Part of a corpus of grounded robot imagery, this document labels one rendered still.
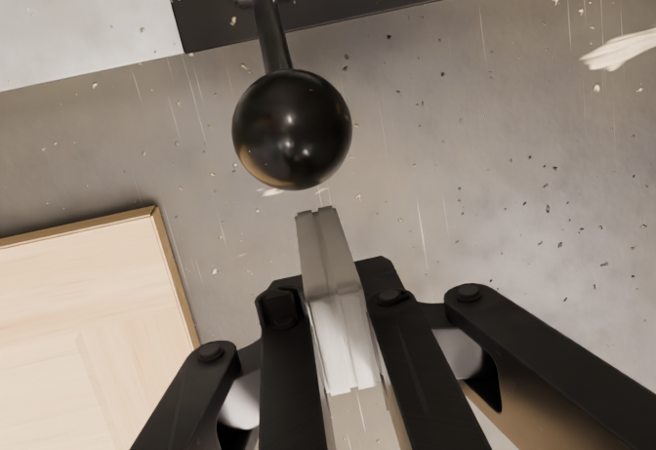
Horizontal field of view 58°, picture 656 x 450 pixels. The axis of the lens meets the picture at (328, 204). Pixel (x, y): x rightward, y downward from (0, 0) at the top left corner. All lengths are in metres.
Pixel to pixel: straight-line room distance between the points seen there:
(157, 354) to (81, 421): 0.07
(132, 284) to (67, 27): 0.14
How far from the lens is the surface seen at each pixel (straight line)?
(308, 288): 0.15
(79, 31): 0.30
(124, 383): 0.38
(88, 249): 0.34
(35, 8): 0.30
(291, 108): 0.17
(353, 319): 0.15
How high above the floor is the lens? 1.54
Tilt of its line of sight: 27 degrees down
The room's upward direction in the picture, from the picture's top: 88 degrees clockwise
